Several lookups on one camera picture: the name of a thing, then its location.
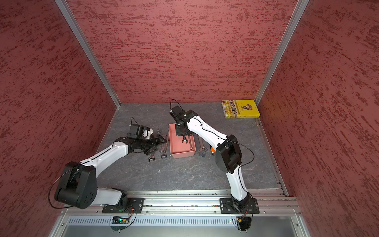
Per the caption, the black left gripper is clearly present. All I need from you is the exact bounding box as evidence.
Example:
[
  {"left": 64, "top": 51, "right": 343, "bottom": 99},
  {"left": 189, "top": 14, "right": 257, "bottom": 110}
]
[{"left": 137, "top": 134, "right": 167, "bottom": 155}]

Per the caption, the silver open-end wrench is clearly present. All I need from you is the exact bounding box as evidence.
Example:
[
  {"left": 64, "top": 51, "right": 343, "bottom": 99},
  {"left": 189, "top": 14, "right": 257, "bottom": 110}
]
[{"left": 182, "top": 135, "right": 188, "bottom": 144}]

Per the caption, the orange handled adjustable wrench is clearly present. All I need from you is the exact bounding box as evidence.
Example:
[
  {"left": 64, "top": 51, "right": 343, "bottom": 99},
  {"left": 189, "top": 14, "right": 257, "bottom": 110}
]
[{"left": 197, "top": 135, "right": 215, "bottom": 158}]

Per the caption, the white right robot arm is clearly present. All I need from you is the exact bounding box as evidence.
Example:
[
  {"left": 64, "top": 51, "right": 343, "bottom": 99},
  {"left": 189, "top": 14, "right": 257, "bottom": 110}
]
[{"left": 170, "top": 106, "right": 252, "bottom": 209}]

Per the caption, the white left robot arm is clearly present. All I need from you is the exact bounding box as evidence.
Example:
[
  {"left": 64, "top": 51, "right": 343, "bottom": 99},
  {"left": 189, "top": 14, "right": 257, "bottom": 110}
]
[{"left": 53, "top": 135, "right": 167, "bottom": 212}]

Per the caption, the pink plastic storage box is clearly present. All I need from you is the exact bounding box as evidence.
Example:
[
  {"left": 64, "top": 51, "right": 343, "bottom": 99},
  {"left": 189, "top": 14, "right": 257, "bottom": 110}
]
[{"left": 169, "top": 123, "right": 196, "bottom": 159}]

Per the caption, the yellow book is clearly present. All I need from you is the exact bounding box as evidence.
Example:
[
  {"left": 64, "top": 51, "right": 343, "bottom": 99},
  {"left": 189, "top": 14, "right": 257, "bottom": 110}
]
[{"left": 222, "top": 100, "right": 260, "bottom": 119}]

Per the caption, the left controller board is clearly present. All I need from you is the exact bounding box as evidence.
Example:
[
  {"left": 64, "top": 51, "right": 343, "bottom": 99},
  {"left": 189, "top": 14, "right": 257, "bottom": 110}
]
[{"left": 112, "top": 216, "right": 130, "bottom": 225}]

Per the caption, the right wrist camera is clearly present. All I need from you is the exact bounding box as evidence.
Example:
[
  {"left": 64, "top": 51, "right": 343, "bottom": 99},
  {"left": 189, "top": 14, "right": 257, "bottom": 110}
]
[{"left": 170, "top": 106, "right": 185, "bottom": 121}]

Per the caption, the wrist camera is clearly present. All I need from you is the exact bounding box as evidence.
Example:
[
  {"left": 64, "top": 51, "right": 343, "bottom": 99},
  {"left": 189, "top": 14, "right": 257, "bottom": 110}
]
[
  {"left": 170, "top": 106, "right": 185, "bottom": 121},
  {"left": 126, "top": 123, "right": 154, "bottom": 140}
]

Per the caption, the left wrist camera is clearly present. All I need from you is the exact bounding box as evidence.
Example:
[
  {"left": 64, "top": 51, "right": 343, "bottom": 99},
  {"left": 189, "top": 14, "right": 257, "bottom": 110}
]
[{"left": 126, "top": 123, "right": 154, "bottom": 140}]

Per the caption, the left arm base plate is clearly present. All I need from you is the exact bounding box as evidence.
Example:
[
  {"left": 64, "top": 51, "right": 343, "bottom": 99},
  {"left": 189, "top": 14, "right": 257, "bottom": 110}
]
[{"left": 102, "top": 197, "right": 145, "bottom": 215}]

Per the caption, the aluminium front rail frame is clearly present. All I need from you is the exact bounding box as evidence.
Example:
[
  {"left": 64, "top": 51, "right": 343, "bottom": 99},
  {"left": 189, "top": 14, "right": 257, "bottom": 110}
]
[{"left": 50, "top": 188, "right": 310, "bottom": 237}]

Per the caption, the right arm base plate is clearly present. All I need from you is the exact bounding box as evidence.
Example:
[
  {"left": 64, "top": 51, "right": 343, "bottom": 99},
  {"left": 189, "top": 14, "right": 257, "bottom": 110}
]
[{"left": 219, "top": 197, "right": 260, "bottom": 214}]

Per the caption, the aluminium corner post left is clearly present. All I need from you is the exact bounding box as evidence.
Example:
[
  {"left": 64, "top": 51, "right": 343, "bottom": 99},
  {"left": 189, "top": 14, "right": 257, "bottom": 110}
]
[{"left": 55, "top": 0, "right": 121, "bottom": 109}]

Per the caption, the aluminium corner post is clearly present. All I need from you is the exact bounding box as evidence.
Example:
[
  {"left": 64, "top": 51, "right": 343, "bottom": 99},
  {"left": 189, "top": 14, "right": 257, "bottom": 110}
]
[
  {"left": 55, "top": 0, "right": 121, "bottom": 109},
  {"left": 254, "top": 0, "right": 309, "bottom": 106}
]

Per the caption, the aluminium corner post right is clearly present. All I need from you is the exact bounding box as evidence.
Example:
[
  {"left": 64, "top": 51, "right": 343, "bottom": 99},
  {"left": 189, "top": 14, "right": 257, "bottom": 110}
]
[{"left": 254, "top": 0, "right": 309, "bottom": 106}]

